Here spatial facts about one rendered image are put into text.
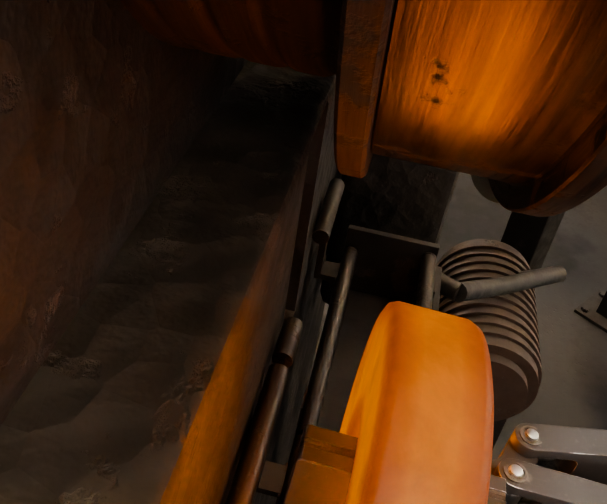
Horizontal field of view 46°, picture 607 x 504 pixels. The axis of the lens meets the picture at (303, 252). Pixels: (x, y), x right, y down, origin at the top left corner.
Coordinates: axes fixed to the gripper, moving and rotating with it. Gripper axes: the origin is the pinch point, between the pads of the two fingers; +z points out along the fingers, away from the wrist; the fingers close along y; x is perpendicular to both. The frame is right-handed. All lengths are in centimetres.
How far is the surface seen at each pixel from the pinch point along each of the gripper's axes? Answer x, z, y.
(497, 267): -31, -16, 57
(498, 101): 13.6, 1.1, 2.3
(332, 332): -14.1, 2.7, 21.4
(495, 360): -32, -16, 42
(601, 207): -82, -66, 169
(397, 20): 15.5, 4.0, 1.0
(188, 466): 1.3, 6.7, -2.0
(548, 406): -82, -45, 88
